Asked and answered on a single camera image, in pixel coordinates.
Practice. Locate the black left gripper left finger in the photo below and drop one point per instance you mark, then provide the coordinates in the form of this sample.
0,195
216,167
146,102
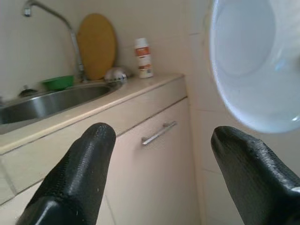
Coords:
70,180

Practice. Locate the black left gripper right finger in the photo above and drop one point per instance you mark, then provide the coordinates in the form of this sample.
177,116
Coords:
257,185

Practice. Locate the white floral plate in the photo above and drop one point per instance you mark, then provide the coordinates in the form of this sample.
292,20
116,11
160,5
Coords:
253,70

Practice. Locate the beige kitchen cabinet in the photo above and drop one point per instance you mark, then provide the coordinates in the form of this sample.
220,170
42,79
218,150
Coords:
152,175

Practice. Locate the stainless steel double sink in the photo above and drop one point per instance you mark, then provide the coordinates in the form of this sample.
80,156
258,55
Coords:
47,105

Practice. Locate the black sink plug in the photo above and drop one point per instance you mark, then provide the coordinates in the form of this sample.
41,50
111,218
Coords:
27,92

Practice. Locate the green plastic bowl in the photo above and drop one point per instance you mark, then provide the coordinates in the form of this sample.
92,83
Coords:
58,82

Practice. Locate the shiny steel bowl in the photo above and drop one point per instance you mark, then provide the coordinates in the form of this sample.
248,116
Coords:
117,74

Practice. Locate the thin steel gooseneck faucet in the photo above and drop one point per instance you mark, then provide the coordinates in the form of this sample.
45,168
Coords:
76,47

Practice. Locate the round wooden cutting board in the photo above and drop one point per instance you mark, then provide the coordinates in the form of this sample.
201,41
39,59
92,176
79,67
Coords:
98,47

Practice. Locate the white bottle orange label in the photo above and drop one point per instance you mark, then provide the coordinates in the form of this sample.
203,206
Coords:
143,58

